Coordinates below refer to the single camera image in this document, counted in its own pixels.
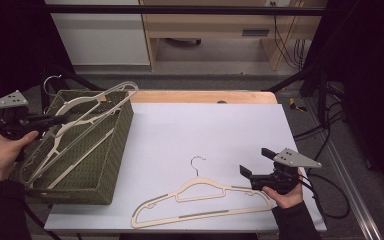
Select green woven basket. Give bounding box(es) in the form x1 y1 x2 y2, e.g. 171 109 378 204
9 89 135 206

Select black floor cables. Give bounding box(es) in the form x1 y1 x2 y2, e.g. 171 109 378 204
293 99 347 154

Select person's left hand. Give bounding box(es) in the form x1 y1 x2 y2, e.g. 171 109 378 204
0 116 40 184

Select person's right hand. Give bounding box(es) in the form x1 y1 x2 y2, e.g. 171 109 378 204
262 168 305 210

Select yellow and black tool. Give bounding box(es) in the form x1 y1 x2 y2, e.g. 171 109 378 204
288 97 308 113

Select light wooden desk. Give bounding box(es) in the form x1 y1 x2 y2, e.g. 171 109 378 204
139 0 328 72

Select white table sheet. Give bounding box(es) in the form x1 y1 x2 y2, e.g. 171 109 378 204
43 102 328 234

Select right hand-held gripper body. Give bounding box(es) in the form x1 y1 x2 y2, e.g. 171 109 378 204
249 147 323 195

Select beige clothes hanger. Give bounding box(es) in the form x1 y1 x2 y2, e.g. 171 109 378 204
130 155 275 230
19 74 140 188

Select wooden table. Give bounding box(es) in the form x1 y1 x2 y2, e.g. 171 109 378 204
128 90 278 105

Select white cabinet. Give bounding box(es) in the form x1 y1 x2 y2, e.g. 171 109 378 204
44 0 151 67

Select black frame strut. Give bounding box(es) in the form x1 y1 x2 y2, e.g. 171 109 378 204
263 64 330 126
39 64 108 116

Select black horizontal frame bar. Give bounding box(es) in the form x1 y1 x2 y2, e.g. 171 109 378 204
44 4 326 17

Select black hanging cables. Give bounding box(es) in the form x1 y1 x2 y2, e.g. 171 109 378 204
272 14 307 70

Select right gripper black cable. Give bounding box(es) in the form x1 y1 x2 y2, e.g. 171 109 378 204
299 173 352 220

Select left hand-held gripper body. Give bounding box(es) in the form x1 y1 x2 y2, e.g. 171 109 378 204
0 89 45 141

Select aluminium rail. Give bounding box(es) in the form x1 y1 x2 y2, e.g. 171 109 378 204
304 99 384 240

